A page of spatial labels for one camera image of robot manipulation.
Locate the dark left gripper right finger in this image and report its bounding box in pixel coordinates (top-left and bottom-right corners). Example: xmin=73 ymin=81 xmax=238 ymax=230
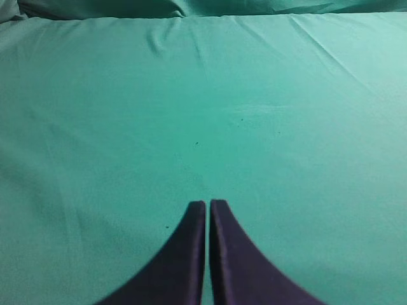
xmin=209 ymin=200 xmax=323 ymax=304

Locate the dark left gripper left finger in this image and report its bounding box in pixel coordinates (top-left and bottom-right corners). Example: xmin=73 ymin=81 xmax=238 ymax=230
xmin=100 ymin=201 xmax=206 ymax=304

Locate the green tablecloth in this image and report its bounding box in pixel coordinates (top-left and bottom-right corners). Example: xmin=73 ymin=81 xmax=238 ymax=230
xmin=1 ymin=12 xmax=406 ymax=304

